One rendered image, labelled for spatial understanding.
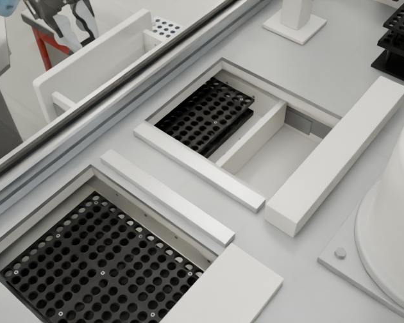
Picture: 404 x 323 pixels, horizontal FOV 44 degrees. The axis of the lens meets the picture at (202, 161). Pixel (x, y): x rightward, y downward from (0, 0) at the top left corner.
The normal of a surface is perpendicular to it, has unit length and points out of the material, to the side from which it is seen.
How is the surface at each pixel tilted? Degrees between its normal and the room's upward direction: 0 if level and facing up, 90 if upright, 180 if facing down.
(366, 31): 0
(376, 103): 0
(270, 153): 0
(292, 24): 90
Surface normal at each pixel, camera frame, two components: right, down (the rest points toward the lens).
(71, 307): -0.02, -0.64
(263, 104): -0.64, 0.60
